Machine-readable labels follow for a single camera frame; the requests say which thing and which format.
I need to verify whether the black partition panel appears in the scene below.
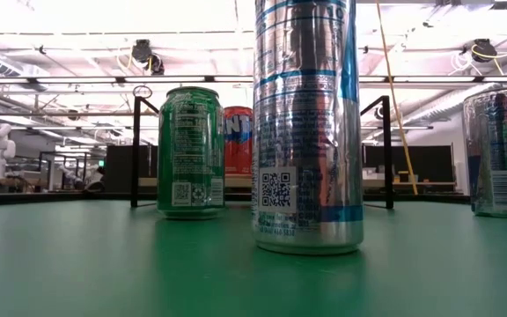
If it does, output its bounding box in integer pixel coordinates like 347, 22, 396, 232
362, 144, 456, 183
103, 144, 159, 194

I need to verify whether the yellow power cord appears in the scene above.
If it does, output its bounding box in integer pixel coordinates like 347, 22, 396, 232
375, 0, 420, 195

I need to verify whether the green Sprite soda can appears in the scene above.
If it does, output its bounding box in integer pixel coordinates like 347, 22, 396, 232
157, 85, 227, 221

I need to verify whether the silver light-blue slim can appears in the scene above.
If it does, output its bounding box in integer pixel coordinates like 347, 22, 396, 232
250, 0, 365, 256

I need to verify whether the long ceiling light bar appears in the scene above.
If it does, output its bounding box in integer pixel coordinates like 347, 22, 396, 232
0, 74, 507, 85

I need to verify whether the orange Fanta soda can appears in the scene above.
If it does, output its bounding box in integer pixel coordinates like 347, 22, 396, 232
224, 105, 254, 176

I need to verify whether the green table mat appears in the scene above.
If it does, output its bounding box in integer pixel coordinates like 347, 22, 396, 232
0, 200, 507, 317

